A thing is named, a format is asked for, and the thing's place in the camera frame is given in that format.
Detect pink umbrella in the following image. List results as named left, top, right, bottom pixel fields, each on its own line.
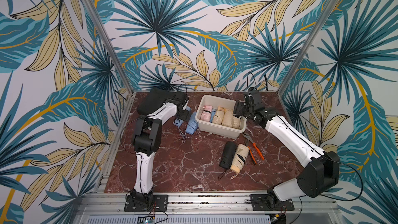
left=200, top=105, right=213, bottom=122

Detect beige plastic storage box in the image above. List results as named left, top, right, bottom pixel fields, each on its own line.
left=195, top=95, right=247, bottom=139

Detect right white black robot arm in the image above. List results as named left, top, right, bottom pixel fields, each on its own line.
left=233, top=87, right=340, bottom=203

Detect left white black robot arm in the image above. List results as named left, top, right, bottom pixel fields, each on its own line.
left=132, top=88, right=190, bottom=203

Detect black folded umbrella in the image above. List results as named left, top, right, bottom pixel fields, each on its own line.
left=218, top=141, right=237, bottom=180

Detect black plastic tool case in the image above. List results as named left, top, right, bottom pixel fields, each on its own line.
left=137, top=88, right=175, bottom=115

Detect green circuit board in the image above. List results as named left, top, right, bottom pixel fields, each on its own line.
left=136, top=216, right=155, bottom=224

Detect orange handled pliers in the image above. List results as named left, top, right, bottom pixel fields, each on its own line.
left=243, top=133, right=265, bottom=165

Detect beige black strap umbrella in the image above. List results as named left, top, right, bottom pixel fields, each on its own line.
left=230, top=144, right=249, bottom=179

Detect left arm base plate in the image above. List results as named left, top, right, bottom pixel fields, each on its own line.
left=124, top=192, right=169, bottom=212

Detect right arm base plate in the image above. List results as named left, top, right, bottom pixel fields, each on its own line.
left=246, top=194, right=295, bottom=212

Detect aluminium front rail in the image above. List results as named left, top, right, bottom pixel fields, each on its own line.
left=72, top=191, right=345, bottom=224

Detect left aluminium corner post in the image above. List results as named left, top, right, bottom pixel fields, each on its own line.
left=82, top=0, right=133, bottom=95

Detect aluminium corner post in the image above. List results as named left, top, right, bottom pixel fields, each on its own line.
left=277, top=0, right=339, bottom=97
left=82, top=0, right=133, bottom=95

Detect right aluminium corner post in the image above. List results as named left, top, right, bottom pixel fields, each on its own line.
left=277, top=0, right=339, bottom=97

